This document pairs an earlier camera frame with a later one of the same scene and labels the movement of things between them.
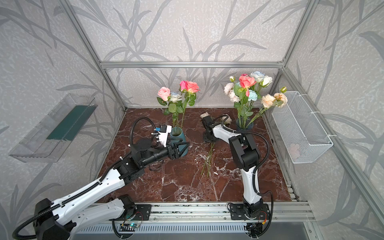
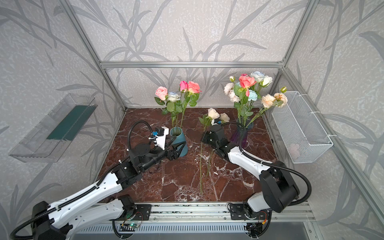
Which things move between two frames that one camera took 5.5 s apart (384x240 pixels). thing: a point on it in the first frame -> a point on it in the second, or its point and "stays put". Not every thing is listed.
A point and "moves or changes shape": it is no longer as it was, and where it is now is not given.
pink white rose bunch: (227, 119) moves or changes shape
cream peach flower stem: (279, 99) stays put
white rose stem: (260, 77) stays put
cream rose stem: (209, 154) -> (212, 114)
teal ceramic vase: (177, 132) stays put
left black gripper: (172, 150) stays put
